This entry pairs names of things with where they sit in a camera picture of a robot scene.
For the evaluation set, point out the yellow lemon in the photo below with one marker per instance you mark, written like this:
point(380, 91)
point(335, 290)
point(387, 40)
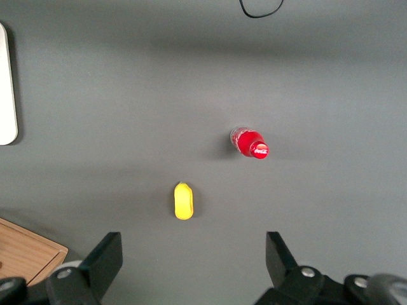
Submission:
point(183, 201)

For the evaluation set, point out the wooden drawer cabinet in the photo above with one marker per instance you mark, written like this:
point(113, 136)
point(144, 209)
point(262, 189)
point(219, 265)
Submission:
point(22, 251)

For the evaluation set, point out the white plastic tray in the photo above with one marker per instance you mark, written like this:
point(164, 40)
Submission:
point(6, 95)

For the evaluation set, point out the red cola bottle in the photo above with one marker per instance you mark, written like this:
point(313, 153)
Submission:
point(248, 143)

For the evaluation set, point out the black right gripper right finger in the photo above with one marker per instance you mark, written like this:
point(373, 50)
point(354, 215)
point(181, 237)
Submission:
point(286, 279)

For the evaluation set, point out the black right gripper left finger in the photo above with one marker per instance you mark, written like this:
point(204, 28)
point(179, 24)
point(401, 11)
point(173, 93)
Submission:
point(101, 267)

